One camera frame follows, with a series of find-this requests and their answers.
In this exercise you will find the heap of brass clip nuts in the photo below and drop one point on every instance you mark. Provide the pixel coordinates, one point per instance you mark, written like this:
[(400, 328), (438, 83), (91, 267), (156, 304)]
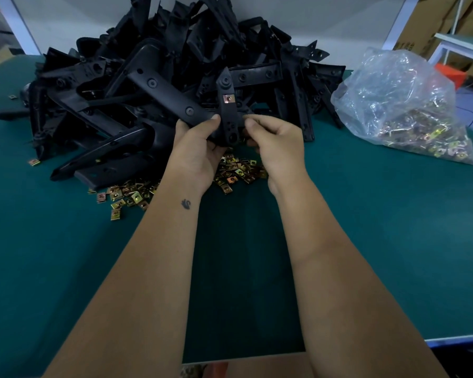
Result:
[(236, 173)]

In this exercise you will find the person's right forearm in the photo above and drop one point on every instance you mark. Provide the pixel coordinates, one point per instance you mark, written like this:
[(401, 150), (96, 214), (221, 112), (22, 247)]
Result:
[(339, 279)]

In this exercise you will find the person's left forearm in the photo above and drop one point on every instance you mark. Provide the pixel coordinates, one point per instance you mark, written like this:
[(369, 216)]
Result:
[(149, 279)]

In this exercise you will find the stack of cardboard boxes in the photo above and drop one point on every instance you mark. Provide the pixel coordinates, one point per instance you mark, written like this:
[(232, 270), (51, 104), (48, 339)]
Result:
[(425, 23)]

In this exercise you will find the person's left hand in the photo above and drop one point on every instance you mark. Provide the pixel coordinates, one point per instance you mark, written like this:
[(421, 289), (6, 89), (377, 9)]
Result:
[(191, 157)]

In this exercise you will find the person's right thumb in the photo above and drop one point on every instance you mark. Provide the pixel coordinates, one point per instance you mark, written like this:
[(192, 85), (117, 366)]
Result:
[(255, 124)]

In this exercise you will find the person's left thumb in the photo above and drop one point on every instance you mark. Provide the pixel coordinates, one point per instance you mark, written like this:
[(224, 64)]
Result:
[(213, 123)]

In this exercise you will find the clear plastic bag of clips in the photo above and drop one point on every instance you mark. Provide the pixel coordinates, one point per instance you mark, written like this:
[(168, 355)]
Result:
[(402, 98)]

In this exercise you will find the black plastic armrest bracket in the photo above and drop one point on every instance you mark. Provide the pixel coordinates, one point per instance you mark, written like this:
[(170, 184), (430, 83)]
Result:
[(169, 96)]

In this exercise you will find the white metal frame post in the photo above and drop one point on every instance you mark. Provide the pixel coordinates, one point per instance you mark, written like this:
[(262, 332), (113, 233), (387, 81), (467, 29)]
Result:
[(17, 25), (400, 21)]

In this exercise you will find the copper clip nut on bracket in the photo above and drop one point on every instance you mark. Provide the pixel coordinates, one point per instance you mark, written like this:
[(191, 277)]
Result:
[(228, 99)]

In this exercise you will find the white metal table frame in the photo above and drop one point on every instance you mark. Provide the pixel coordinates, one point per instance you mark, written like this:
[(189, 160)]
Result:
[(463, 45)]

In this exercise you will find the orange plastic stool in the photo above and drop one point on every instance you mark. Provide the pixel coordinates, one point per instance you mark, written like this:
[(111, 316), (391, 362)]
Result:
[(451, 74)]

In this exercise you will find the person's right hand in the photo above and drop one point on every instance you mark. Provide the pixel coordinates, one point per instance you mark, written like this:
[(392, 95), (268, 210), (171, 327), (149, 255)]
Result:
[(283, 153)]

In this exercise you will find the pile of black plastic brackets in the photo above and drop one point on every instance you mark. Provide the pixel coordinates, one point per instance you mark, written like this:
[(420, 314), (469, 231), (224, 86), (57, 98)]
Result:
[(102, 74)]

